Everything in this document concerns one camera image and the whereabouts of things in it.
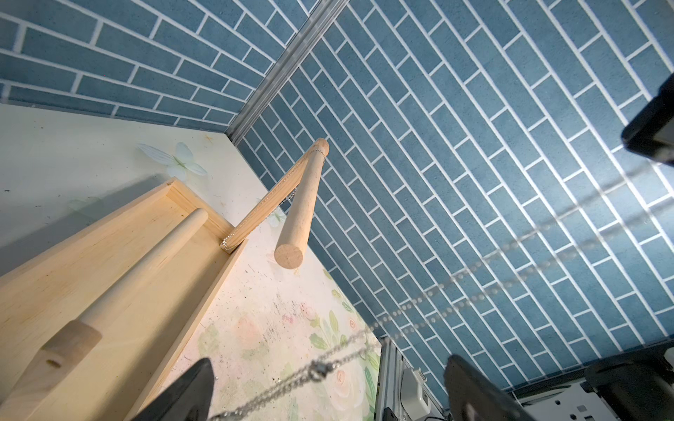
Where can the wooden jewelry display stand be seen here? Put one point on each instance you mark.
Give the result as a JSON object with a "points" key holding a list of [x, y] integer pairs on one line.
{"points": [[94, 325]]}

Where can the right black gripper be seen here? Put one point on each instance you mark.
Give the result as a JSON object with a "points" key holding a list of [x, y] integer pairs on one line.
{"points": [[650, 132]]}

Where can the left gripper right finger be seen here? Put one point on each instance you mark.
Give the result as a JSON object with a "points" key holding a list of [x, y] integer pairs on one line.
{"points": [[473, 397]]}

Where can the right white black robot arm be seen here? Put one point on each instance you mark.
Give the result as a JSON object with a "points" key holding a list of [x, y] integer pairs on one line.
{"points": [[639, 385]]}

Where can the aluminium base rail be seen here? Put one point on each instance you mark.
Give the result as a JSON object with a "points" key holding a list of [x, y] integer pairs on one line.
{"points": [[392, 364]]}

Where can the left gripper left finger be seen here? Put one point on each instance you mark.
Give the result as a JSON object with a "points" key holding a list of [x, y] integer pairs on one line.
{"points": [[188, 398]]}

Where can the white plastic bracket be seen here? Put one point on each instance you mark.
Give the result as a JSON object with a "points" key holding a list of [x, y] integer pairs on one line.
{"points": [[413, 398]]}

